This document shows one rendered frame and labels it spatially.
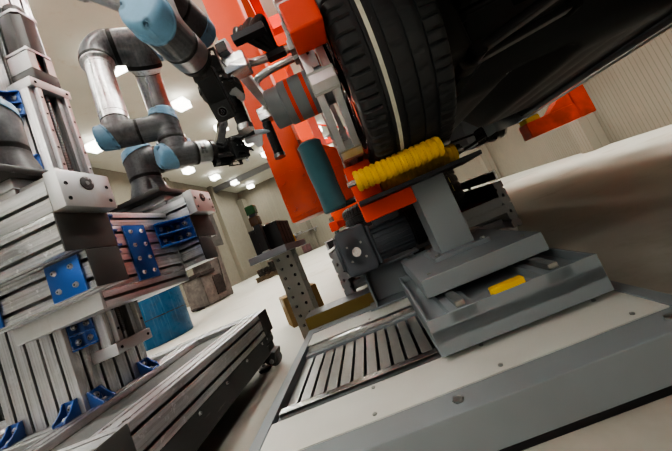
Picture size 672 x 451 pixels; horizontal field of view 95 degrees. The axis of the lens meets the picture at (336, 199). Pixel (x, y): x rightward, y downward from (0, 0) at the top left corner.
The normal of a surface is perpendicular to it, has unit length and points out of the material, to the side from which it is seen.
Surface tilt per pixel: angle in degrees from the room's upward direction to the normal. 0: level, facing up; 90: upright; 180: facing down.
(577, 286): 90
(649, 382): 90
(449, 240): 90
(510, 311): 90
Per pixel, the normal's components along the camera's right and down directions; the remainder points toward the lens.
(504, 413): -0.09, -0.07
